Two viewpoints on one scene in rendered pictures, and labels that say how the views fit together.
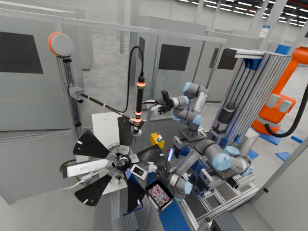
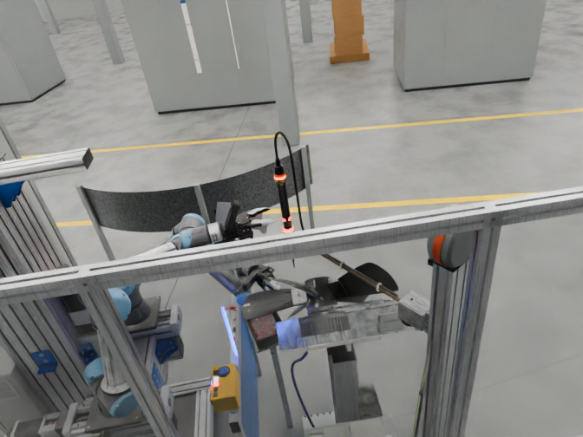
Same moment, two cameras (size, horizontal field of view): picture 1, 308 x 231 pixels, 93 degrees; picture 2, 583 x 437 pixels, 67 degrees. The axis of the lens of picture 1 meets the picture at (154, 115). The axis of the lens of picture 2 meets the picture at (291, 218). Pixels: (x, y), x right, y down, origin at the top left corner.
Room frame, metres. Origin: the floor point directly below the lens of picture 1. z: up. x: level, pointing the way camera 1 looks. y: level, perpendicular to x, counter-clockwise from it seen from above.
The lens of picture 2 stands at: (2.07, 0.79, 2.60)
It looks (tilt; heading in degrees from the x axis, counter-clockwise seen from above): 34 degrees down; 207
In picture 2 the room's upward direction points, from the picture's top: 9 degrees counter-clockwise
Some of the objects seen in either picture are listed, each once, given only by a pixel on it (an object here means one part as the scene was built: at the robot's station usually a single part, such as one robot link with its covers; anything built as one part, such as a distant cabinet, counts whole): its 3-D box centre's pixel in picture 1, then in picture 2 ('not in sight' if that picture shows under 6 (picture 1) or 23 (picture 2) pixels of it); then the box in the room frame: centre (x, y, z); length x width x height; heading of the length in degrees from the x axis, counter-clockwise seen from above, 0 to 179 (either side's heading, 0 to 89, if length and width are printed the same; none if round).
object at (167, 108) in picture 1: (163, 105); (236, 228); (0.92, -0.06, 1.63); 0.12 x 0.08 x 0.09; 128
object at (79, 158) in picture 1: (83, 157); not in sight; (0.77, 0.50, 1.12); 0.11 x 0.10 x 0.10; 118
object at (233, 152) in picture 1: (230, 154); not in sight; (0.99, -0.73, 1.20); 0.13 x 0.12 x 0.14; 26
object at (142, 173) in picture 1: (137, 170); not in sight; (0.84, 0.07, 0.98); 0.20 x 0.16 x 0.20; 28
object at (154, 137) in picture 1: (156, 140); not in sight; (1.22, -0.08, 1.02); 0.16 x 0.10 x 0.11; 28
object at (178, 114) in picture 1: (179, 113); not in sight; (1.01, -0.20, 1.53); 0.11 x 0.08 x 0.11; 69
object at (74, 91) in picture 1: (76, 92); not in sight; (1.07, 0.66, 1.54); 0.10 x 0.07 x 0.08; 63
